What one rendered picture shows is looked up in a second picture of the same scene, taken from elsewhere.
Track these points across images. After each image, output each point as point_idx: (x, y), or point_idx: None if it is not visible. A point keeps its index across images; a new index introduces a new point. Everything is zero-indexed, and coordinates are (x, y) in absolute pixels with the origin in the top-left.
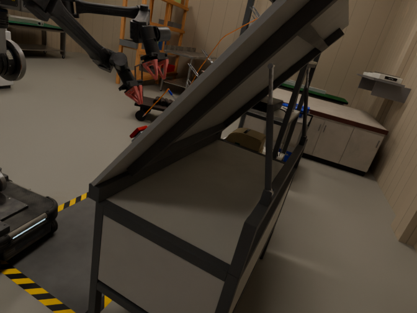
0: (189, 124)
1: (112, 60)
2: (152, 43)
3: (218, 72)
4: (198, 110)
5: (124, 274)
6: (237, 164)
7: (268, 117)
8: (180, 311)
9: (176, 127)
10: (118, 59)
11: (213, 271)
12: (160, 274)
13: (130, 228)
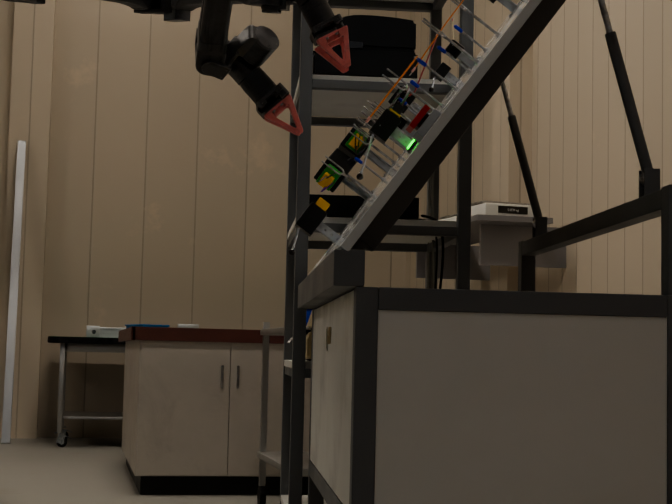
0: (487, 98)
1: (256, 40)
2: (326, 2)
3: None
4: (499, 68)
5: (450, 439)
6: None
7: (615, 51)
8: (600, 447)
9: (462, 111)
10: (265, 38)
11: (643, 305)
12: (539, 384)
13: (454, 308)
